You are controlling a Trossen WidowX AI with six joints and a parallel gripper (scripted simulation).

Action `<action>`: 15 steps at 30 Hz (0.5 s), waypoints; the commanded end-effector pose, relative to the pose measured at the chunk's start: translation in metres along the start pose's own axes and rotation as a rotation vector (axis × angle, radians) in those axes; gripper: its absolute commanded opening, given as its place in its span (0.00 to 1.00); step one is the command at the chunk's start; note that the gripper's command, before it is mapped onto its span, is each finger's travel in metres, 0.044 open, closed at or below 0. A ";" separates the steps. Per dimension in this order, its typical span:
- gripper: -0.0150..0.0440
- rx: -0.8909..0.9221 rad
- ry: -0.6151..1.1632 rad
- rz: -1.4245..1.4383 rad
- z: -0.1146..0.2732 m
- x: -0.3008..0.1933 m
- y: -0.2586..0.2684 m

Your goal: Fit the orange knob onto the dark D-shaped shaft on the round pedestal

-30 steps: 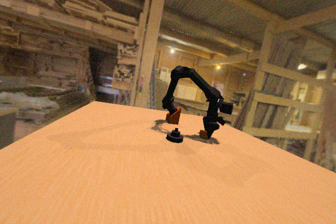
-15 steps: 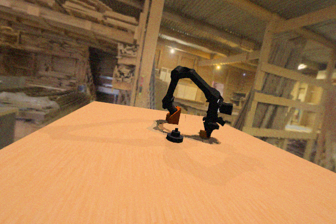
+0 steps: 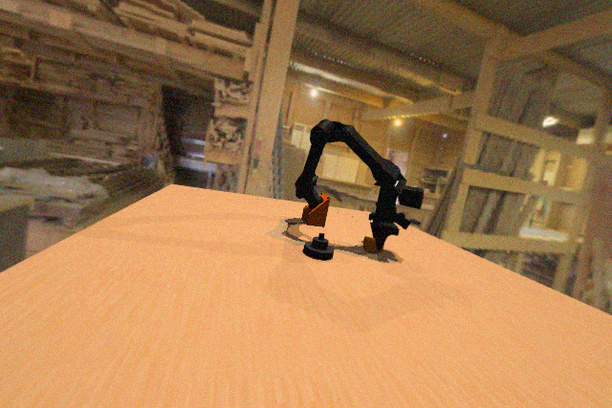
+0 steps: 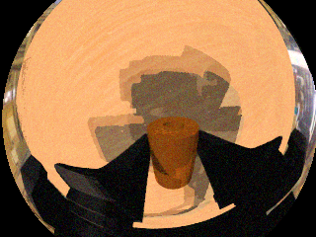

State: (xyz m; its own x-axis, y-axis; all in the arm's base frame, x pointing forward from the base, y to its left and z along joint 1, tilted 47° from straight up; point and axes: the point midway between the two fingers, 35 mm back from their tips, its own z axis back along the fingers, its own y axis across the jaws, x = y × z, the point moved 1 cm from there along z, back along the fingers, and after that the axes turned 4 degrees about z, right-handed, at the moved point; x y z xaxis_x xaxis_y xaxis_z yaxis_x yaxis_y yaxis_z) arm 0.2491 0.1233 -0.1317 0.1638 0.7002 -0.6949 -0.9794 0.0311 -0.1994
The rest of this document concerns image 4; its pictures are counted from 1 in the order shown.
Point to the orange tapered knob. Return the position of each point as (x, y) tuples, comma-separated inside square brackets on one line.
[(173, 146)]

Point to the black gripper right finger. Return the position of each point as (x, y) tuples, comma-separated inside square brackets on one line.
[(229, 166)]

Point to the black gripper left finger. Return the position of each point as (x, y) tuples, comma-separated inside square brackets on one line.
[(123, 181)]

